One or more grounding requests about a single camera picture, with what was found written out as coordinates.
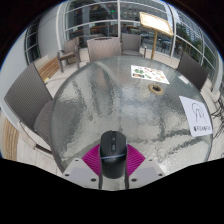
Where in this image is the black computer mouse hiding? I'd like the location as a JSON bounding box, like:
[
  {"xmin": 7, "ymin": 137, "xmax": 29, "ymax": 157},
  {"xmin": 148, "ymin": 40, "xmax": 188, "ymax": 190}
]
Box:
[{"xmin": 98, "ymin": 130, "xmax": 129, "ymax": 180}]

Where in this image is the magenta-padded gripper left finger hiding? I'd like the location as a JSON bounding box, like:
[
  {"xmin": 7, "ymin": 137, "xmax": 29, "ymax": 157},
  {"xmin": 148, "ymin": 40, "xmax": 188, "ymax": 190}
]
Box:
[{"xmin": 61, "ymin": 143, "xmax": 103, "ymax": 190}]

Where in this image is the small clear plastic card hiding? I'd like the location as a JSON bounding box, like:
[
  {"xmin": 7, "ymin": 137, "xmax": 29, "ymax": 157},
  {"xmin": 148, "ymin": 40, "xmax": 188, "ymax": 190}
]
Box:
[{"xmin": 177, "ymin": 74, "xmax": 190, "ymax": 85}]

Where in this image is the gold menu stand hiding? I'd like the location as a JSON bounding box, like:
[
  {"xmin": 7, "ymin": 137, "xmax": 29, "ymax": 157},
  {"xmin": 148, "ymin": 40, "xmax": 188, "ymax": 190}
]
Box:
[{"xmin": 138, "ymin": 11, "xmax": 175, "ymax": 61}]

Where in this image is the colourful picture menu card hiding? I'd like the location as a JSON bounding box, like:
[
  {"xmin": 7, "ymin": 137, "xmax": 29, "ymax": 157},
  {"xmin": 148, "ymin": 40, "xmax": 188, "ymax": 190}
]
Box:
[{"xmin": 130, "ymin": 64, "xmax": 171, "ymax": 85}]

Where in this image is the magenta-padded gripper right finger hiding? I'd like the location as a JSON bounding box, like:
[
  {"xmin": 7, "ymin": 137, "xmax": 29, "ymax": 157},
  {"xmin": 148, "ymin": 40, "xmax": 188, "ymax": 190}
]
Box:
[{"xmin": 124, "ymin": 143, "xmax": 166, "ymax": 190}]

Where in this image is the brass table centre ring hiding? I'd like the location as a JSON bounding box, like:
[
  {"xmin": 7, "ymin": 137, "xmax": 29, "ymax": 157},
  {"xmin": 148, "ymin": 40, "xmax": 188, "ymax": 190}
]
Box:
[{"xmin": 147, "ymin": 83, "xmax": 165, "ymax": 96}]

